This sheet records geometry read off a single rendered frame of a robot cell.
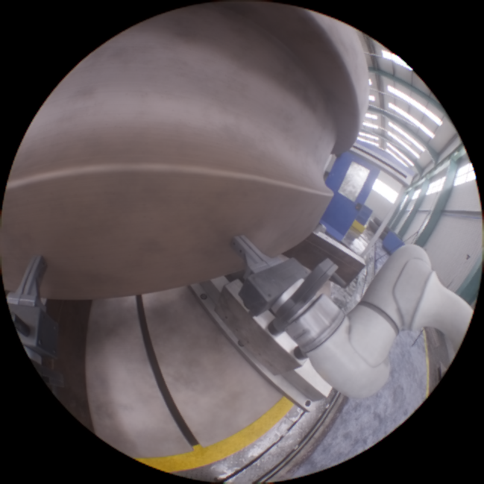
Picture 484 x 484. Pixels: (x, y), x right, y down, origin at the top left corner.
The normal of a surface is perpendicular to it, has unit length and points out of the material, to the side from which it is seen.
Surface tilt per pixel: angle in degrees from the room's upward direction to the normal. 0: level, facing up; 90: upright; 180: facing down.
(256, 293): 90
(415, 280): 58
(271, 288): 0
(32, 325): 0
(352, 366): 49
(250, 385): 0
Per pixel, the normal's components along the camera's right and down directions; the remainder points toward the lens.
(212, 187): 0.54, 0.62
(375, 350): -0.24, -0.48
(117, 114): 0.57, 0.18
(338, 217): -0.73, 0.17
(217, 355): 0.31, -0.78
